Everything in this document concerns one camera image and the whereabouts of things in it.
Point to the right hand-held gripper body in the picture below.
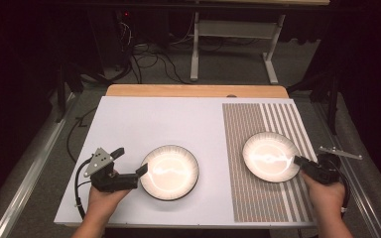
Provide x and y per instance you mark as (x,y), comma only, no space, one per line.
(324,172)

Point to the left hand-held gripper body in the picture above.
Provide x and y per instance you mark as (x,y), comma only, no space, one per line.
(109,180)

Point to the grey streaked dark-rimmed plate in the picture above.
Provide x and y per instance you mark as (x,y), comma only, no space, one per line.
(169,172)
(268,157)

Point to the person's left hand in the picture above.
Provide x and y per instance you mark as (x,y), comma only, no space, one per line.
(102,203)

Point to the person's right hand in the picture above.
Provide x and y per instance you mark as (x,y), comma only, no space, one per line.
(324,196)

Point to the striped woven placemat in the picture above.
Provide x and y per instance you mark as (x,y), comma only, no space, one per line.
(254,201)

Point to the black stand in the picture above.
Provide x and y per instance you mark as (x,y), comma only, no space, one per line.
(63,92)
(332,99)

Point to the aluminium floor rail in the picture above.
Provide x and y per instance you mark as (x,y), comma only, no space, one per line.
(29,172)
(360,198)

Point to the white metal desk frame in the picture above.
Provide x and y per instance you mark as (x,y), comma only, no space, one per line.
(234,29)

